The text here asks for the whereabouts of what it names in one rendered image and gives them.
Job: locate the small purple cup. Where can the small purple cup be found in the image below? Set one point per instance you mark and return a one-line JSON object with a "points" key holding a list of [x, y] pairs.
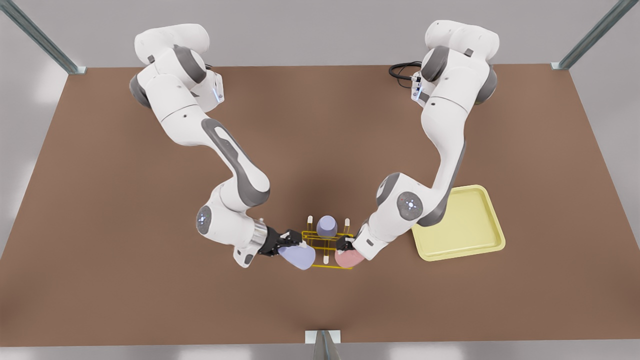
{"points": [[326, 226]]}

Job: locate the silver frame post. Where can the silver frame post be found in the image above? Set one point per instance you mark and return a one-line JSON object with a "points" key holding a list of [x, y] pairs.
{"points": [[323, 345], [40, 39], [590, 36]]}

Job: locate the pink cup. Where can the pink cup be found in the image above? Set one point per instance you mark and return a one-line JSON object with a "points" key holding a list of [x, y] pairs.
{"points": [[347, 258]]}

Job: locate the lavender cup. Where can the lavender cup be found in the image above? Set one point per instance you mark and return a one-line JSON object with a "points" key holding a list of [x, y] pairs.
{"points": [[299, 257]]}

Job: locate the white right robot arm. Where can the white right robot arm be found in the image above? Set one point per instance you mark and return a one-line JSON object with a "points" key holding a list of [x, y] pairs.
{"points": [[185, 110]]}

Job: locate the pale yellow tray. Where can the pale yellow tray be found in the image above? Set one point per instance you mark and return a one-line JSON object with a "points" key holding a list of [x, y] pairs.
{"points": [[457, 224]]}

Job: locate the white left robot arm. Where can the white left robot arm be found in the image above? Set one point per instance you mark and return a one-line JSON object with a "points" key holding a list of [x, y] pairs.
{"points": [[445, 130]]}

